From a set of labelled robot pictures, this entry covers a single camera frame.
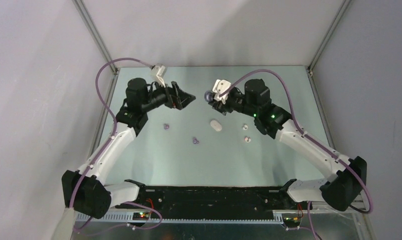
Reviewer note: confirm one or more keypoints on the aluminium frame post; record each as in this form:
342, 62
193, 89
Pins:
92, 29
329, 33

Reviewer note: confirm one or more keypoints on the circuit board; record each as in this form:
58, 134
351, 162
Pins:
141, 216
291, 223

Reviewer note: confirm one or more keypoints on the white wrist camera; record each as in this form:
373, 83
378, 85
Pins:
157, 73
220, 90

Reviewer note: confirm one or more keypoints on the left aluminium frame post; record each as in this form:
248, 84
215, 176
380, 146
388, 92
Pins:
92, 29

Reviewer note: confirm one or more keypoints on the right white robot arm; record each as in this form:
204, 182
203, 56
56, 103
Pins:
343, 177

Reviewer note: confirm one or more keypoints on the purple earbud charging case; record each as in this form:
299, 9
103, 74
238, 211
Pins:
209, 96

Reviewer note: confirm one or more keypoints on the white earbud charging case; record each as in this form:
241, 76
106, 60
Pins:
216, 125

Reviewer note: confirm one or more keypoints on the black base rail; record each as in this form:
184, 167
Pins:
215, 203

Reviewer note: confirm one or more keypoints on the left circuit board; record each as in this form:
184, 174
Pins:
141, 216

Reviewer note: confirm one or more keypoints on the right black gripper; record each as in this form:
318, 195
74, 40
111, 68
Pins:
223, 108

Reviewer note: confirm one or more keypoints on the right circuit board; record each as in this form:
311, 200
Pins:
291, 223

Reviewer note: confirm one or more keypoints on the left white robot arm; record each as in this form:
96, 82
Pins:
85, 189

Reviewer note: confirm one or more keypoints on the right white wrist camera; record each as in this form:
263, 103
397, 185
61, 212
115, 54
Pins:
220, 90

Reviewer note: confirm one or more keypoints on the right aluminium frame post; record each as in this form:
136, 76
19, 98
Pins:
329, 33

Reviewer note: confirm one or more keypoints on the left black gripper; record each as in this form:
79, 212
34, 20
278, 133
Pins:
175, 96

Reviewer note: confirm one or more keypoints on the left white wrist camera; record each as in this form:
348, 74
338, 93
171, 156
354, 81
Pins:
157, 73

